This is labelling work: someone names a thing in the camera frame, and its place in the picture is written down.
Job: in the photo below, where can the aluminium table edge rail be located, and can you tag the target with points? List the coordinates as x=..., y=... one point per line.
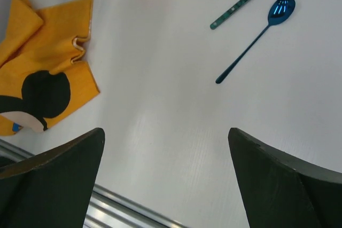
x=105, y=209

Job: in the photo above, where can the yellow Mickey Mouse placemat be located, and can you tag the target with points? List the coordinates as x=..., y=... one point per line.
x=44, y=78

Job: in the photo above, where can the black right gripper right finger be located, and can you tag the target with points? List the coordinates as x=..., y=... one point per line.
x=281, y=190

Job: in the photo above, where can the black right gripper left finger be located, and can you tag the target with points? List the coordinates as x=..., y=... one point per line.
x=52, y=189

